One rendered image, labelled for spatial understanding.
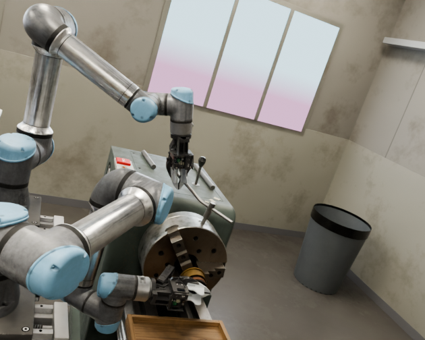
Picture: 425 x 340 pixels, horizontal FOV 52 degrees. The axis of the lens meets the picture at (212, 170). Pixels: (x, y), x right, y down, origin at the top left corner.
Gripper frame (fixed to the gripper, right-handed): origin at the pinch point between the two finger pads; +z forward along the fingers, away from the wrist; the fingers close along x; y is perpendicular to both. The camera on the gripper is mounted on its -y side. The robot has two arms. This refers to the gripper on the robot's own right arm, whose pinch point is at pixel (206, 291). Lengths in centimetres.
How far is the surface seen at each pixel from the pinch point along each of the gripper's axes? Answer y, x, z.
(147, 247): -17.1, 3.8, -18.7
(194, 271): -5.0, 3.9, -3.9
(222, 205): -35.9, 17.2, 11.8
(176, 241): -11.2, 11.0, -11.2
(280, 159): -298, -19, 178
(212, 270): -9.8, 2.4, 4.7
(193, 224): -17.0, 15.5, -5.0
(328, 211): -230, -44, 213
